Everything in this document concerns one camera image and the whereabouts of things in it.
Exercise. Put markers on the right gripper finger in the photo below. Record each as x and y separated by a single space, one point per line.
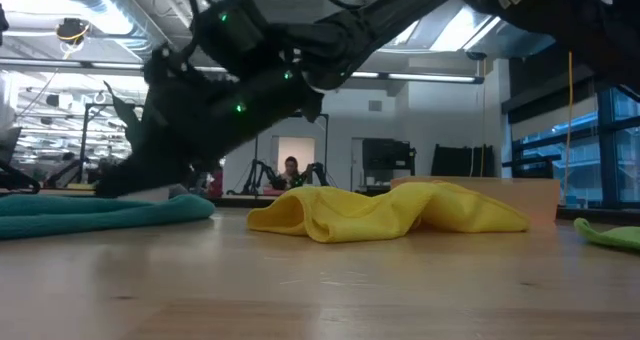
140 172

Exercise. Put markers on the teal microfiber towel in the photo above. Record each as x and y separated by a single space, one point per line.
100 217

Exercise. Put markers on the yellow microfiber towel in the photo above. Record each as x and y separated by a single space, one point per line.
350 215

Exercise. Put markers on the black background robot arm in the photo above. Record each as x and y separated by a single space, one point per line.
70 172
260 166
315 170

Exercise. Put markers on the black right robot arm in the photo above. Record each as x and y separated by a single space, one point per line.
425 0

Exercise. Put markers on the green microfiber towel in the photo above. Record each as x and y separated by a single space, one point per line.
615 237

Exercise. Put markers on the person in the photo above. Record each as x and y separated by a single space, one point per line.
216 182
291 167

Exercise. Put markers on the black background stand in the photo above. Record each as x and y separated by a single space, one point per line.
20 180

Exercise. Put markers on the dark grey background monitor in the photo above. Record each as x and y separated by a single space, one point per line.
9 147

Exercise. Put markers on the black background cabinet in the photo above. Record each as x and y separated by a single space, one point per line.
387 155

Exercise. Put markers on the long ceiling light strip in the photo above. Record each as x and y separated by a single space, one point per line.
430 77

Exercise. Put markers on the black background panel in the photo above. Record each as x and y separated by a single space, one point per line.
455 160

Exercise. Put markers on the black background stand frame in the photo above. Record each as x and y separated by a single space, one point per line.
326 140

